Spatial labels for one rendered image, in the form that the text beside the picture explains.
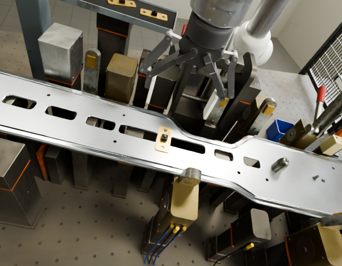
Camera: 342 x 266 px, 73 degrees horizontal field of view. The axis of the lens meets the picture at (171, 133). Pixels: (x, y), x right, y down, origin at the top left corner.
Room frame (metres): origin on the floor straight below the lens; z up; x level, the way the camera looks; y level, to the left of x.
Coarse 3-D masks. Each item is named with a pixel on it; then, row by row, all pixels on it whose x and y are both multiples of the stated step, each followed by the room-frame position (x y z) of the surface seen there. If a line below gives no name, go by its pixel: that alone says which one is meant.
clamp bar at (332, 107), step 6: (336, 102) 0.64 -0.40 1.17; (330, 108) 0.64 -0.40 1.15; (336, 108) 0.64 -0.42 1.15; (324, 114) 0.64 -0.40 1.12; (330, 114) 0.64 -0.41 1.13; (336, 114) 0.64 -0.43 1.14; (318, 120) 0.63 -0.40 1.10; (324, 120) 0.63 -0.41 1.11; (330, 120) 0.64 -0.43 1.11; (318, 126) 0.62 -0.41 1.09; (324, 126) 0.63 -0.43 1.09; (312, 132) 0.62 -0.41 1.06
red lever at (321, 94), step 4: (320, 88) 0.74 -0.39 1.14; (324, 88) 0.74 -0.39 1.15; (320, 92) 0.73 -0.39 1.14; (324, 92) 0.73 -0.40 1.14; (320, 96) 0.72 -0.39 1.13; (324, 96) 0.72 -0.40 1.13; (316, 100) 0.71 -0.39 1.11; (320, 100) 0.71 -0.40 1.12; (324, 100) 0.71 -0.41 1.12; (316, 104) 0.70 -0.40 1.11; (320, 104) 0.70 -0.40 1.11; (316, 108) 0.69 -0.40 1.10; (320, 108) 0.69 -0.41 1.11; (316, 112) 0.68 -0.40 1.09; (320, 112) 0.68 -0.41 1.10; (316, 116) 0.66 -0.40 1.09; (316, 132) 0.62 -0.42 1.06
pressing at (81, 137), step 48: (0, 96) 0.32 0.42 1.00; (48, 96) 0.38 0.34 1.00; (96, 96) 0.45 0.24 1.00; (48, 144) 0.26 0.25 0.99; (96, 144) 0.30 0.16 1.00; (144, 144) 0.36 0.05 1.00; (240, 144) 0.50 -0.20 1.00; (240, 192) 0.35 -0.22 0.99; (288, 192) 0.40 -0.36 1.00; (336, 192) 0.48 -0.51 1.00
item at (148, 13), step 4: (140, 12) 0.68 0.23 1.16; (148, 12) 0.71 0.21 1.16; (152, 12) 0.70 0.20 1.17; (156, 12) 0.71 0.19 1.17; (148, 16) 0.68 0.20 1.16; (152, 16) 0.69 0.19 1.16; (156, 16) 0.70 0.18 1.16; (160, 16) 0.71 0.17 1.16; (164, 16) 0.72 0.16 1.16; (164, 20) 0.70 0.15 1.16
